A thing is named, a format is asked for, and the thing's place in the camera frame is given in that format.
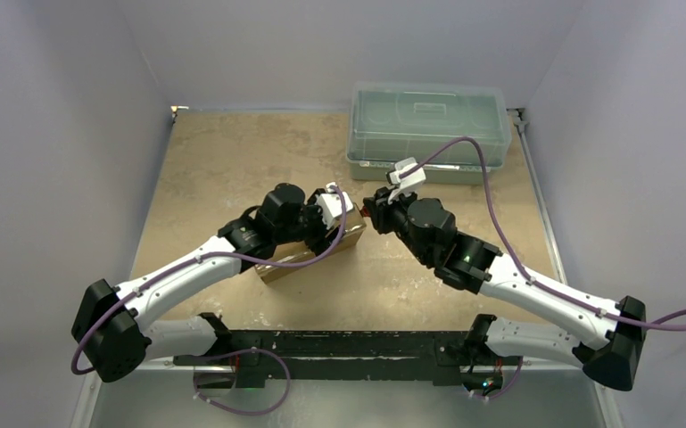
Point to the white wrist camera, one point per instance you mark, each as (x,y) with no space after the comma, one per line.
(334,203)
(405,178)

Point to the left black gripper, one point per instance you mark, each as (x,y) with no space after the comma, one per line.
(323,238)

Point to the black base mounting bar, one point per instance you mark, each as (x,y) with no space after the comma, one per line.
(443,358)

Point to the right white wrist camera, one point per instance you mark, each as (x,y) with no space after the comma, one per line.
(405,178)

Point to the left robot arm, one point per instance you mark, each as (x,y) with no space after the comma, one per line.
(118,327)

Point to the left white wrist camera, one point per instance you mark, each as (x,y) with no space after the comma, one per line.
(334,203)

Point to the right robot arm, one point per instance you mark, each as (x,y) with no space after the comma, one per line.
(597,335)

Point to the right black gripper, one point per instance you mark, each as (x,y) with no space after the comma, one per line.
(381,209)

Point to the brown cardboard express box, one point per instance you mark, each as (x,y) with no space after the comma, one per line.
(301,252)

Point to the clear plastic storage bin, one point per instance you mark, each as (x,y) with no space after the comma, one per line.
(458,129)

